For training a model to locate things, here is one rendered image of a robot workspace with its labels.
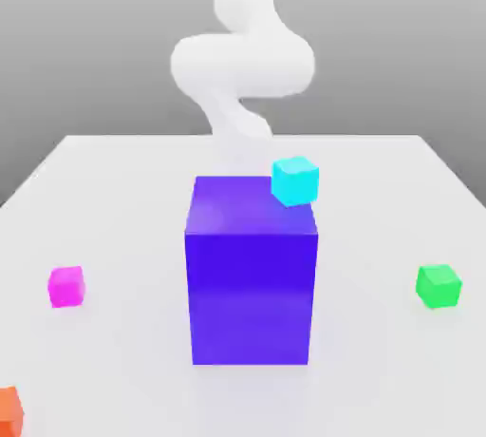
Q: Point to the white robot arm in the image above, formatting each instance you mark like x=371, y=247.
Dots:
x=243, y=64

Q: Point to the small cyan cube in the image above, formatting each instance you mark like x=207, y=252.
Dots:
x=295, y=181

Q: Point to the small magenta cube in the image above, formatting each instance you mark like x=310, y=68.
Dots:
x=66, y=287

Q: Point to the small green cube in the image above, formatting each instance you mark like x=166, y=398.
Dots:
x=438, y=287

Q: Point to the small orange cube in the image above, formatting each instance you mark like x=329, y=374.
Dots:
x=8, y=412

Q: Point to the large purple box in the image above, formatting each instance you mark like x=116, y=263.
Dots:
x=250, y=292

